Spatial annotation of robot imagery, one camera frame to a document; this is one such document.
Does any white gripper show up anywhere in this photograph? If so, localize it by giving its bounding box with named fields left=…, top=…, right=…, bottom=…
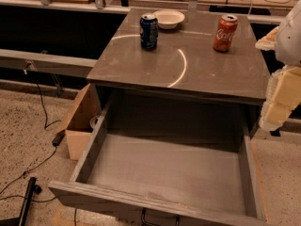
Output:
left=255, top=2, right=301, bottom=131

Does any red coke can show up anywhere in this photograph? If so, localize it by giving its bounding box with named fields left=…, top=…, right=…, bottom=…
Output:
left=213, top=14, right=238, bottom=52

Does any open grey top drawer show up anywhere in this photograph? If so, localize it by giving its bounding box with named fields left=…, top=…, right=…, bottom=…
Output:
left=49, top=90, right=266, bottom=226

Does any blue pepsi can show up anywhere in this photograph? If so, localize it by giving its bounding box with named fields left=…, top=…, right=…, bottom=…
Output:
left=140, top=13, right=158, bottom=51

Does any grey wooden cabinet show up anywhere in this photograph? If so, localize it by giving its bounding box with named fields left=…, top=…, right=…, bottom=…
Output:
left=87, top=9, right=269, bottom=130

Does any white bowl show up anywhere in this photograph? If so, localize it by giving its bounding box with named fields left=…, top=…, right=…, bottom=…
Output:
left=154, top=9, right=185, bottom=29

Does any tape roll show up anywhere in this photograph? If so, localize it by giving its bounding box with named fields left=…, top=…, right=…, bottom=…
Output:
left=89, top=116, right=99, bottom=129

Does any cardboard box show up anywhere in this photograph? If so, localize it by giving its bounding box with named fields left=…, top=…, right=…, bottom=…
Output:
left=56, top=84, right=101, bottom=161

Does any black power adapter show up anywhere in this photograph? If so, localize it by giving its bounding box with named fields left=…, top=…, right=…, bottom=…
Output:
left=52, top=130, right=65, bottom=147

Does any black stand leg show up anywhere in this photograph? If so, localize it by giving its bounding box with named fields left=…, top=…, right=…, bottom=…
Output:
left=0, top=177, right=41, bottom=226

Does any metal rail beam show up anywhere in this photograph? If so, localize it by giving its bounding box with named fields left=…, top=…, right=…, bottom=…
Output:
left=0, top=49, right=97, bottom=78

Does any black floor cable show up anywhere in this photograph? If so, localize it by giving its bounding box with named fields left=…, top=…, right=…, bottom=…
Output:
left=0, top=82, right=62, bottom=204

